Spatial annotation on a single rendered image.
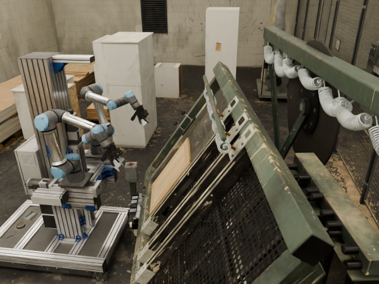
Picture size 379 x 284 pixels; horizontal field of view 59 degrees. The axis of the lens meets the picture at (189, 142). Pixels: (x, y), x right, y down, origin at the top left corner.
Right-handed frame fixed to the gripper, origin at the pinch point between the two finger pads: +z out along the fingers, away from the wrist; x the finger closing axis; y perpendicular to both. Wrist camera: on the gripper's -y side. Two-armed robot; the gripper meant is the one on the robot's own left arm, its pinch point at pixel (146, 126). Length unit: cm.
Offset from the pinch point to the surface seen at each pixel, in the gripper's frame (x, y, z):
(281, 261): -186, 109, 11
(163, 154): 7.8, -4.2, 34.6
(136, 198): -31, -32, 50
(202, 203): -125, 66, 19
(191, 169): -82, 53, 18
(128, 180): -5, -44, 40
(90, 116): 298, -241, 12
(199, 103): 15, 50, 5
